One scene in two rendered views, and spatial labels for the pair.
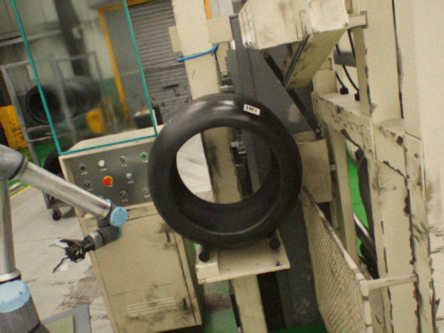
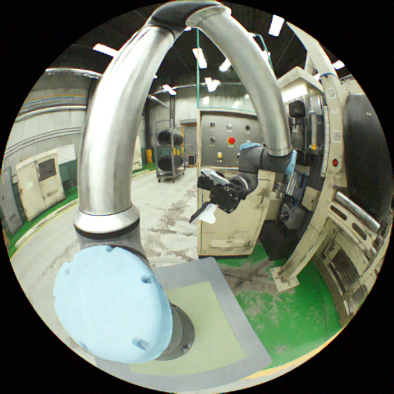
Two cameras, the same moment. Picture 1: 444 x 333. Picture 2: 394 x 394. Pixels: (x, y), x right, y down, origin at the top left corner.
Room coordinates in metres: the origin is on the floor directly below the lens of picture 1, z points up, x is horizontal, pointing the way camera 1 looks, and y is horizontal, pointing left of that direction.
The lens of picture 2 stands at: (1.54, 0.85, 1.01)
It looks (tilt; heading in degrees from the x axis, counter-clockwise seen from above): 24 degrees down; 1
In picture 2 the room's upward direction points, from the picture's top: straight up
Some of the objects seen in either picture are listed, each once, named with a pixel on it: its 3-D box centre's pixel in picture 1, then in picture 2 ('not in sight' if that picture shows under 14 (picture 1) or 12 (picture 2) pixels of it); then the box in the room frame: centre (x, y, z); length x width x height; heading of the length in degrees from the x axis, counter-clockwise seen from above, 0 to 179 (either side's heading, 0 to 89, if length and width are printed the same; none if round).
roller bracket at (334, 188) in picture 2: not in sight; (343, 194); (1.85, -0.01, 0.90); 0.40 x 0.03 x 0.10; 88
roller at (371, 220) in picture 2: (205, 237); (358, 209); (1.67, 0.14, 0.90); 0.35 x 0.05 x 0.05; 178
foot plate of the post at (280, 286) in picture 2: not in sight; (285, 275); (1.93, 0.01, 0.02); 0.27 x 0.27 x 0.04; 88
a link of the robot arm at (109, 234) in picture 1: (107, 233); (245, 183); (2.00, 0.64, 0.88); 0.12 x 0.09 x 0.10; 137
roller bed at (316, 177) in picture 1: (309, 167); not in sight; (1.88, -0.39, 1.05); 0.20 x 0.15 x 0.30; 178
